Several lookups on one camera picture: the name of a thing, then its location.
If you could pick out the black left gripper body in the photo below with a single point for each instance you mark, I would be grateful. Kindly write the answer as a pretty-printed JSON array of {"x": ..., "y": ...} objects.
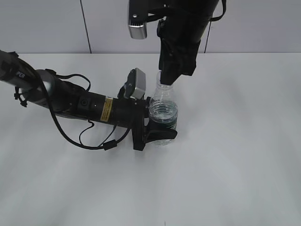
[{"x": 129, "y": 114}]

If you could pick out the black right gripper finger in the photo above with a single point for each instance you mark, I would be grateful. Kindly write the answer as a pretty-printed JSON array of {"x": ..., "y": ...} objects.
[
  {"x": 188, "y": 66},
  {"x": 170, "y": 68}
]

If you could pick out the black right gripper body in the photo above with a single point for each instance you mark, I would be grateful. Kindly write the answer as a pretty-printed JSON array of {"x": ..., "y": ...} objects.
[{"x": 181, "y": 31}]

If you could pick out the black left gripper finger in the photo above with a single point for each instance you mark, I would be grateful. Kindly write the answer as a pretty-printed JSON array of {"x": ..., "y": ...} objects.
[
  {"x": 159, "y": 134},
  {"x": 147, "y": 105}
]

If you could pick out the clear Cestbon water bottle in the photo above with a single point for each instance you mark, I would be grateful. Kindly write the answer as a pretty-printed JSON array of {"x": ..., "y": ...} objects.
[{"x": 163, "y": 108}]

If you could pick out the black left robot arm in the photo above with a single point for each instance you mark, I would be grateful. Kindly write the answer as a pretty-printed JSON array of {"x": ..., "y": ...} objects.
[{"x": 65, "y": 99}]

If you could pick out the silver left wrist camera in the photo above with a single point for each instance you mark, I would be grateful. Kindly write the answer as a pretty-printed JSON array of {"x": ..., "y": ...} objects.
[{"x": 135, "y": 86}]

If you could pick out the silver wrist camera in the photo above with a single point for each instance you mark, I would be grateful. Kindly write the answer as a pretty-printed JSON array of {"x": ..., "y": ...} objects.
[
  {"x": 135, "y": 86},
  {"x": 141, "y": 12}
]

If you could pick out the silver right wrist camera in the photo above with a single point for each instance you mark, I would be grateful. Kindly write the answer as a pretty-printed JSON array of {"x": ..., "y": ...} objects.
[{"x": 141, "y": 12}]

